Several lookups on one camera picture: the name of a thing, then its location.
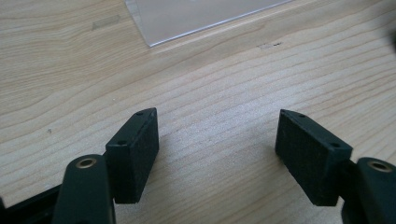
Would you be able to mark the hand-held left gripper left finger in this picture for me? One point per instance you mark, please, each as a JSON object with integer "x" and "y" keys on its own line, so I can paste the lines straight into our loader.
{"x": 132, "y": 161}

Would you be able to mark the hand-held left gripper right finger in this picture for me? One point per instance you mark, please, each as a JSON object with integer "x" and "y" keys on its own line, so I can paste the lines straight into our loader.
{"x": 308, "y": 165}

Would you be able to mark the clear plastic sheet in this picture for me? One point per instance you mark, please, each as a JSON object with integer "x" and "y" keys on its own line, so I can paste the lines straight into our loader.
{"x": 190, "y": 17}

